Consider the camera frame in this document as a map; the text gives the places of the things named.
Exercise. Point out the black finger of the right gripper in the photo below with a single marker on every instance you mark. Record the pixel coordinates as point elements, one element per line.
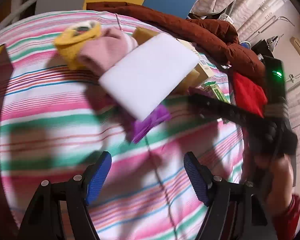
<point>228,111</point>

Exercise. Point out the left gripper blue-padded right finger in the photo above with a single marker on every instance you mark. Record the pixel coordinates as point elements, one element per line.
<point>200,178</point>

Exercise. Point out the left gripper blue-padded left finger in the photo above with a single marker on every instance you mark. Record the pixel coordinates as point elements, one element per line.
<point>95,176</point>

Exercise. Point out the cream small carton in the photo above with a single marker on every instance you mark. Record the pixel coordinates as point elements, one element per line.
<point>204,70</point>

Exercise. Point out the purple snack packet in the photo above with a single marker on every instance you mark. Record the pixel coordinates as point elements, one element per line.
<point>137,129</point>

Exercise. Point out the white foam block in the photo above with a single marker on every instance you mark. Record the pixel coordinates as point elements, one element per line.
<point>145,77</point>

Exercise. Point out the tan sponge block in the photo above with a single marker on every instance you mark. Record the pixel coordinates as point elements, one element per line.
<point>141,35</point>

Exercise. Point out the pink knitted sock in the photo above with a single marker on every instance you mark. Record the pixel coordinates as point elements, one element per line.
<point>102,53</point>

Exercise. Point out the yellow knitted sock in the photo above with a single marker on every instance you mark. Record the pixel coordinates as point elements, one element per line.
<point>72,39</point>

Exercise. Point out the person's right hand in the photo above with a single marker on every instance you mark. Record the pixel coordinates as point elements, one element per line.
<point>280,196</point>

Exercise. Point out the red cloth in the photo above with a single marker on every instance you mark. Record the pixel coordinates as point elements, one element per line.
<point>248,95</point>

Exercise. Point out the striped pink green tablecloth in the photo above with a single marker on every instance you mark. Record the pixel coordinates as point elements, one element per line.
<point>55,122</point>

